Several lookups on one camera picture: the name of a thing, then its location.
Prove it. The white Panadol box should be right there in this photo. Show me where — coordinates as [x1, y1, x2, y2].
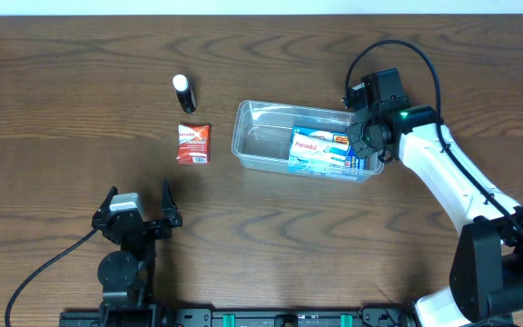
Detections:
[289, 134, 349, 167]

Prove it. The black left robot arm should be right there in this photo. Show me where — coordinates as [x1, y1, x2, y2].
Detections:
[92, 181, 183, 324]

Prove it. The clear plastic container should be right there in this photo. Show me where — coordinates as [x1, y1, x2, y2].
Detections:
[232, 100, 384, 183]

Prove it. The red Panadol ActiFast packet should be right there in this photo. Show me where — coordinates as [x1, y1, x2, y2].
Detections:
[176, 124, 211, 164]

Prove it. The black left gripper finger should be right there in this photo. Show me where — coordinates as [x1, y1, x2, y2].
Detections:
[99, 186, 118, 213]
[160, 179, 179, 217]

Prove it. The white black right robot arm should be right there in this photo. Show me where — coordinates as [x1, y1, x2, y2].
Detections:
[346, 104, 523, 326]

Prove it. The dark syrup bottle white cap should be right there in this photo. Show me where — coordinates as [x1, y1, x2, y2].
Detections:
[173, 74, 197, 114]

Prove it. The blue Cool Fever box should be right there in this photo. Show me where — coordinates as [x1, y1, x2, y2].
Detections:
[287, 125, 370, 176]

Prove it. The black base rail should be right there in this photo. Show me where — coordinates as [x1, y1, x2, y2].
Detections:
[59, 307, 515, 327]

